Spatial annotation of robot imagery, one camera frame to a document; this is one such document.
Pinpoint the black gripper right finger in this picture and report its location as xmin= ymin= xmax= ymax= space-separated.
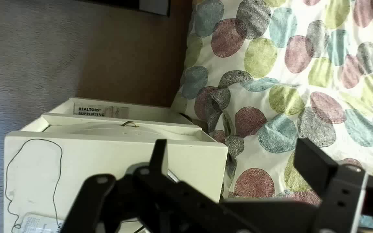
xmin=293 ymin=138 xmax=373 ymax=233

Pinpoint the bedspread with coloured circles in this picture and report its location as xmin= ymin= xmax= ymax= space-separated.
xmin=172 ymin=0 xmax=373 ymax=231

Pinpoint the white nightstand with drawers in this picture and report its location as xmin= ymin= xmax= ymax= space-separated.
xmin=3 ymin=96 xmax=231 ymax=233

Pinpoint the thin black wire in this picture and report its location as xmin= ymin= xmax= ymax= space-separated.
xmin=4 ymin=138 xmax=65 ymax=231

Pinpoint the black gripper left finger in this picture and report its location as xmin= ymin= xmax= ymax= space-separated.
xmin=60 ymin=139 xmax=262 ymax=233

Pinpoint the metal drawer handle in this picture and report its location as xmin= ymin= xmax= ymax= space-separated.
xmin=121 ymin=119 xmax=140 ymax=130

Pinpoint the white printed label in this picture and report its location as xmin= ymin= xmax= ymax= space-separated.
xmin=73 ymin=104 xmax=130 ymax=119

